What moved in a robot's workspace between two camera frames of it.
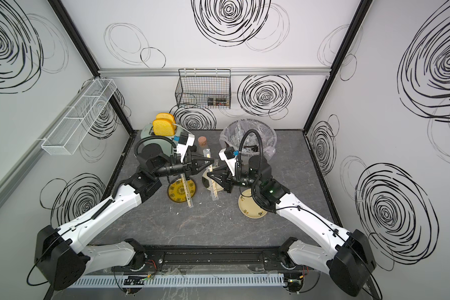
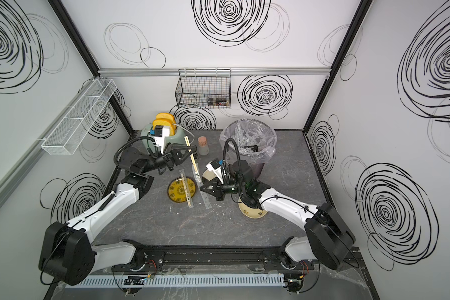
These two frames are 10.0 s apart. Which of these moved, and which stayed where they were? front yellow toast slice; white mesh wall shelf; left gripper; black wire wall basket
Moved: left gripper
Stayed: front yellow toast slice; black wire wall basket; white mesh wall shelf
